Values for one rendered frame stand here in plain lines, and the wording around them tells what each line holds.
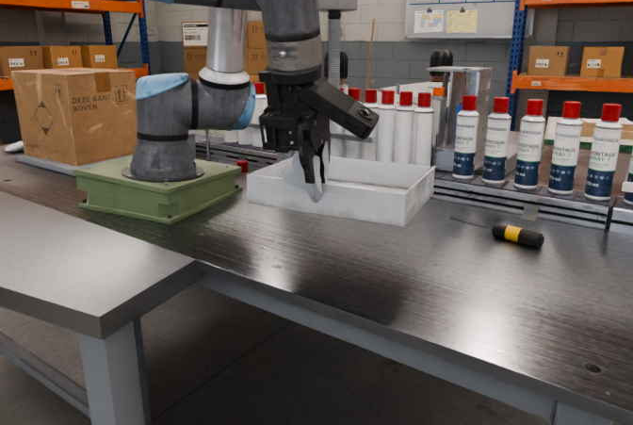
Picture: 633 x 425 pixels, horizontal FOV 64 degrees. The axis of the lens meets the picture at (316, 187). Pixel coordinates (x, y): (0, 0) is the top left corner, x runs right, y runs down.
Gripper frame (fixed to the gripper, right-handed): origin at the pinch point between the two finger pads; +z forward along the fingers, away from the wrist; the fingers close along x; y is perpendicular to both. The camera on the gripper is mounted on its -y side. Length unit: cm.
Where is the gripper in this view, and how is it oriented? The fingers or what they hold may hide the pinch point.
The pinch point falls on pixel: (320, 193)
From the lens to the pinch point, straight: 78.9
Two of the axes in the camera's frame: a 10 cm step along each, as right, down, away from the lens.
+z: 0.8, 8.7, 4.9
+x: -3.5, 4.8, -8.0
